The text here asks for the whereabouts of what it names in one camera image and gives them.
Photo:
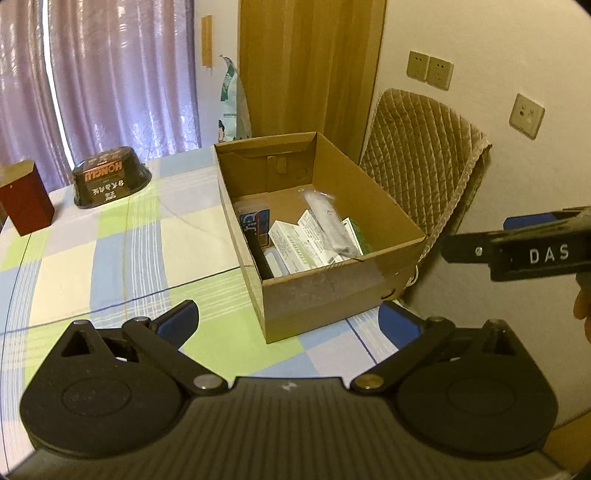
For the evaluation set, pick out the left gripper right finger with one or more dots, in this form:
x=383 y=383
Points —
x=416 y=339

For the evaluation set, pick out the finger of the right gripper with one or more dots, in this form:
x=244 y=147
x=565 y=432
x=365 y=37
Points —
x=524 y=221
x=469 y=248

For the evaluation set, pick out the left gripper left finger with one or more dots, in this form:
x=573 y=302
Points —
x=160 y=340

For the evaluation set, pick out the green rectangular box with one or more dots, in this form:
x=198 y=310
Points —
x=357 y=237

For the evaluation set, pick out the black strip box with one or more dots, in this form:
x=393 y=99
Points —
x=262 y=266

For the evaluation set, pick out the white green barcode box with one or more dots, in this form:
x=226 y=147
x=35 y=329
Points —
x=294 y=249

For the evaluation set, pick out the blue black card box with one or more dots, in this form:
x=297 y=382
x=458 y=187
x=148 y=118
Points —
x=254 y=216

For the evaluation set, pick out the white remote control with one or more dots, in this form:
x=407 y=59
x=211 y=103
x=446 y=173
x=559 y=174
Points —
x=275 y=262

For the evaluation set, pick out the white medicine box green end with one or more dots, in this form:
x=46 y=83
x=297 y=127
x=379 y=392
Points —
x=319 y=242

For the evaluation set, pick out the person right hand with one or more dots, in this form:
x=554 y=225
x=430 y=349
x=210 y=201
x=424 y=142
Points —
x=582 y=304

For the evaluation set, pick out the checked tablecloth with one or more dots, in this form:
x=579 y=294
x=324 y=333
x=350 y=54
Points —
x=140 y=256

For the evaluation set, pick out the quilted beige chair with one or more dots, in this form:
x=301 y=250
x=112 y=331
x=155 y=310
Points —
x=428 y=158

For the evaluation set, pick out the brown cardboard box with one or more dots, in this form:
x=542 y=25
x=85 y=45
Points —
x=275 y=169

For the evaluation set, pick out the black instant noodle bowl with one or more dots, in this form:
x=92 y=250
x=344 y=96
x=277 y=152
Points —
x=108 y=176

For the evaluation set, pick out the dark red paper bag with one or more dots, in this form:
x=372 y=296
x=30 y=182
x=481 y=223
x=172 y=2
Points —
x=24 y=197

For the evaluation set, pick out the green white snack bag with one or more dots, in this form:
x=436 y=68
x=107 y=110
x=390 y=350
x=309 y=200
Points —
x=234 y=121

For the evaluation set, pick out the wooden door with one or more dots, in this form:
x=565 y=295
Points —
x=311 y=66

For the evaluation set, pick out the purple curtain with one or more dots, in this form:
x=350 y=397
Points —
x=82 y=77

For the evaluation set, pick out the single wall outlet plate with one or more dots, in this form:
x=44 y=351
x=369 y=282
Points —
x=526 y=116

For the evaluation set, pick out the double wall socket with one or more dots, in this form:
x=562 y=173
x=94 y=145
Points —
x=434 y=71

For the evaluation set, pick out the wooden wall hanging strip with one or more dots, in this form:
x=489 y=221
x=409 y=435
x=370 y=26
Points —
x=206 y=24

